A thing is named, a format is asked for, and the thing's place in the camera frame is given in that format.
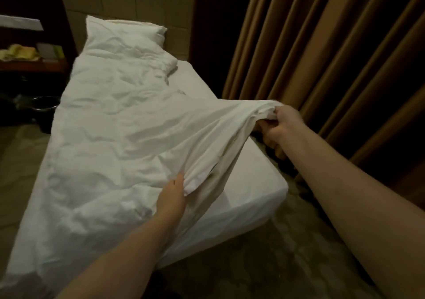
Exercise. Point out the person's left forearm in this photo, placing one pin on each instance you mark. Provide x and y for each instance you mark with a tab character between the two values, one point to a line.
119	265

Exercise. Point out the reddish wooden nightstand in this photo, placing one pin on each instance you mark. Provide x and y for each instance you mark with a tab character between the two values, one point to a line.
33	66

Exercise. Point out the white pillow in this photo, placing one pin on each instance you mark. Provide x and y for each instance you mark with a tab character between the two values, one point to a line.
126	37

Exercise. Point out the person's right hand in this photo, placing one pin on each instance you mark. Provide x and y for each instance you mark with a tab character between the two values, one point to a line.
282	129

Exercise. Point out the brown curtain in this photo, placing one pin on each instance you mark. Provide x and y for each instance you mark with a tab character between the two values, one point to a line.
332	50

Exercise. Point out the white switch panel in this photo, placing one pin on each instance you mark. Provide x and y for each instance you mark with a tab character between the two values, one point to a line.
20	23

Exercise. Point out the yellow telephone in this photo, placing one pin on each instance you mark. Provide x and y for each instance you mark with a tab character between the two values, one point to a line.
18	52

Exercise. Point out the beige padded headboard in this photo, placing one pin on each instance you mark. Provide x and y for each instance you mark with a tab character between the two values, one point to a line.
133	3

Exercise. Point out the white bed sheet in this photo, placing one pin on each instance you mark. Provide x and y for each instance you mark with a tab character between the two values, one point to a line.
252	189

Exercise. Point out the dark wooden wall panel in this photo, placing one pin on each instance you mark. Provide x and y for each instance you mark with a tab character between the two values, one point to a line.
33	3

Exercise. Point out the dark wooden column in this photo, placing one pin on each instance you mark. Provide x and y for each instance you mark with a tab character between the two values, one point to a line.
216	23

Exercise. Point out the pale green box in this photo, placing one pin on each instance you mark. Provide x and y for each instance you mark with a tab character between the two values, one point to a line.
50	51

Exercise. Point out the white duvet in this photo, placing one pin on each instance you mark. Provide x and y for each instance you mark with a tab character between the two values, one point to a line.
119	149

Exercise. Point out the person's left hand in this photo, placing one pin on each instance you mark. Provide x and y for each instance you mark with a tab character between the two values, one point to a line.
171	202

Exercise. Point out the person's right forearm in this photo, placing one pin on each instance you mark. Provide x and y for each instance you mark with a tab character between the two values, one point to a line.
365	209

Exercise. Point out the black trash bin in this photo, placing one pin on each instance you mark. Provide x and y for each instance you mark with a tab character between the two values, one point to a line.
45	110

